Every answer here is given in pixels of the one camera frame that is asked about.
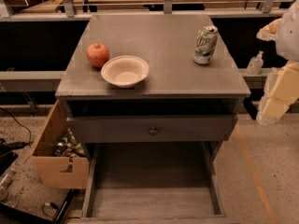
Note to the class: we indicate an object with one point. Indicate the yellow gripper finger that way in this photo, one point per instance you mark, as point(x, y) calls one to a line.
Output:
point(281, 90)
point(269, 32)

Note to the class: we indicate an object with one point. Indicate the cardboard box with cans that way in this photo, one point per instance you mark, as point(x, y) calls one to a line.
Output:
point(57, 172)

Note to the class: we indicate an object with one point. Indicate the clear plastic bottle on floor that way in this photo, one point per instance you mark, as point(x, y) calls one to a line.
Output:
point(7, 178)

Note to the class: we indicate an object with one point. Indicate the grey wooden drawer cabinet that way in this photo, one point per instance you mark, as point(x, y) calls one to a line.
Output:
point(175, 86)

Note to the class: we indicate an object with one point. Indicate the white paper bowl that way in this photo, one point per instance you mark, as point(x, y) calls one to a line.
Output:
point(125, 71)

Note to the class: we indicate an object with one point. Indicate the green white 7up can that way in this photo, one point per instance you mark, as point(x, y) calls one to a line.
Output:
point(205, 44)

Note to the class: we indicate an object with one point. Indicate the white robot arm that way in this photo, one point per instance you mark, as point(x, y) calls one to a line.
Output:
point(287, 43)

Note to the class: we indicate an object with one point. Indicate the clear sanitizer pump bottle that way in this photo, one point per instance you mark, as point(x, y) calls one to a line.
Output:
point(255, 64)

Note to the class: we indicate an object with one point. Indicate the round metal drawer knob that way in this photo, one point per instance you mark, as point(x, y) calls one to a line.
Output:
point(152, 131)

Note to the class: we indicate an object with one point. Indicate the red apple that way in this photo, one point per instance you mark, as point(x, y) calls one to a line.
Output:
point(97, 54)

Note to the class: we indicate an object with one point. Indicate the grey open middle drawer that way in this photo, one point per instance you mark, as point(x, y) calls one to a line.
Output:
point(152, 183)

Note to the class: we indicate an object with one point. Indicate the metal shelf rail frame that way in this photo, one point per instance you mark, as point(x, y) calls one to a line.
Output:
point(52, 10)

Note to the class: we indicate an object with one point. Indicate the black tray on floor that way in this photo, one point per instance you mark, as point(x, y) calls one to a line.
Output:
point(46, 213)

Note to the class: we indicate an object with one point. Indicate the grey closed upper drawer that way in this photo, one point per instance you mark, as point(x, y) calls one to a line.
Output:
point(135, 129)

